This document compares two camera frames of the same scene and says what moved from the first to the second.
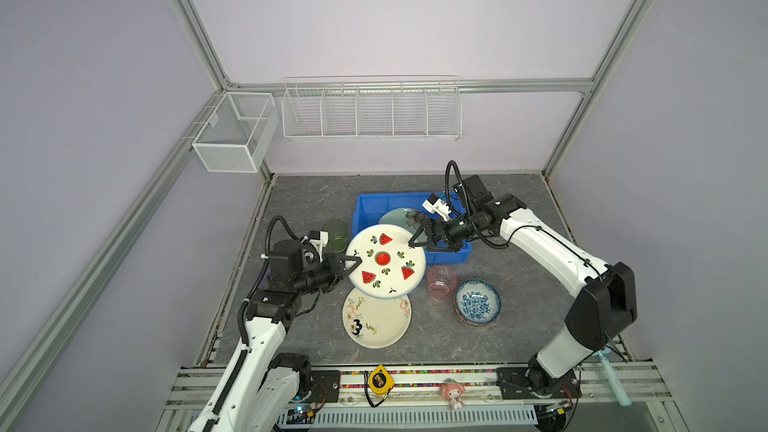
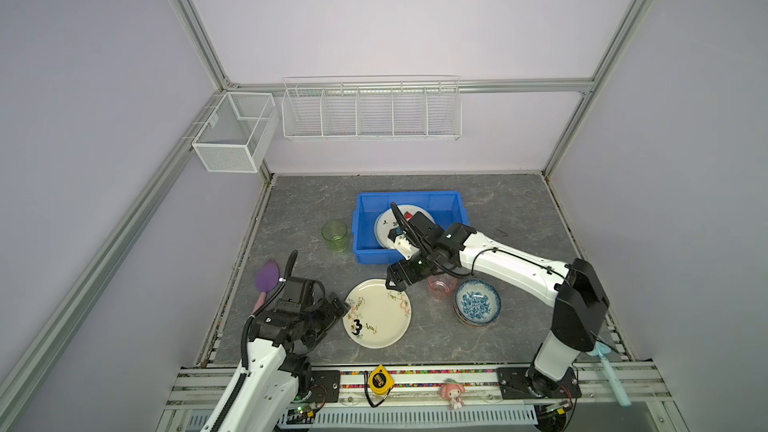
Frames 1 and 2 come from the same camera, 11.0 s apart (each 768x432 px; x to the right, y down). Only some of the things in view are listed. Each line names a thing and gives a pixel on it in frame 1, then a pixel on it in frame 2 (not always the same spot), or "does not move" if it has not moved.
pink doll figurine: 453,392 does not move
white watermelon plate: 391,268 → 387,221
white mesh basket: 237,132 does not move
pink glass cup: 442,282 does not move
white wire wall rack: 372,107 does not move
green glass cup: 337,235 does not move
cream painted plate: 375,323 does not move
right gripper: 444,239 → 408,276
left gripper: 335,271 → 329,317
